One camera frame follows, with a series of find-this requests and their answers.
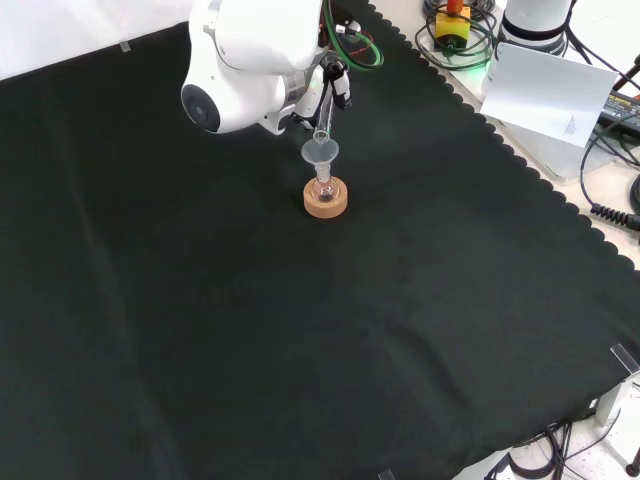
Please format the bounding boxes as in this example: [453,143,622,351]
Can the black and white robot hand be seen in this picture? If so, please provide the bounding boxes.
[262,57,354,136]

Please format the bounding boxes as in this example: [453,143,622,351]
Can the clear graduated cylinder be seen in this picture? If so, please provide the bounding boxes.
[312,82,338,144]

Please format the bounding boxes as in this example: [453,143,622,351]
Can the round-bottom glass flask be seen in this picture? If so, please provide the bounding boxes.
[308,167,342,204]

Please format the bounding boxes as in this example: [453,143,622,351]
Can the clear plastic funnel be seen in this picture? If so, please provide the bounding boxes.
[300,139,342,184]

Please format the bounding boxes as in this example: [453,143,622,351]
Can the yellow stop button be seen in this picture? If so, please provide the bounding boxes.
[433,0,473,51]

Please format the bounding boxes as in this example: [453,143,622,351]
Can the black cloth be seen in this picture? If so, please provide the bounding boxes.
[0,0,640,480]

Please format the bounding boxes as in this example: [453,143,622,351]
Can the pale board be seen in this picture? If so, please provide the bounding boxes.
[478,41,620,149]

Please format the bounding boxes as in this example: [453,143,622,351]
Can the black power adapter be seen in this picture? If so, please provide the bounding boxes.
[597,91,640,129]

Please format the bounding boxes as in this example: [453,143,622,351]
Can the black tripod leg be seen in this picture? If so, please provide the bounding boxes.
[612,53,640,92]

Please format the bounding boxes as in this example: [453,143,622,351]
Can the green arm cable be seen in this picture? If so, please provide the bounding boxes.
[322,0,386,71]

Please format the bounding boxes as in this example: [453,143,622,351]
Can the cork ring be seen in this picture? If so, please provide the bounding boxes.
[302,177,350,219]

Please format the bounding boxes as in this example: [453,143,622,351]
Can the green cable loop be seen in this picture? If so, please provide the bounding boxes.
[413,18,497,72]

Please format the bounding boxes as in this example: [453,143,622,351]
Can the black coiled cable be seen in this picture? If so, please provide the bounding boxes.
[589,203,640,229]

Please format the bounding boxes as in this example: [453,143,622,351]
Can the black floor cable bundle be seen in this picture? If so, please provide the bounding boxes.
[492,420,624,480]

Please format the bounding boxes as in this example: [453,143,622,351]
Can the grey metal table bracket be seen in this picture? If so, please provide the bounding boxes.
[593,379,640,427]

